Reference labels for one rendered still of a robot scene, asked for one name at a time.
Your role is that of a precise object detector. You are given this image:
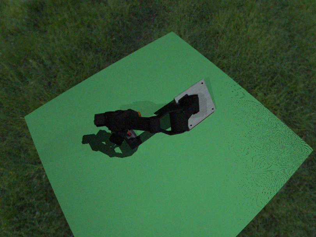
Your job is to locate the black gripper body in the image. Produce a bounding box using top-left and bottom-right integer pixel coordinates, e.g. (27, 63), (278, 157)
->
(109, 109), (139, 146)

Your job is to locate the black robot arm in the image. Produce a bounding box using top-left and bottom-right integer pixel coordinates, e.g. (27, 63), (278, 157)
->
(94, 94), (199, 135)

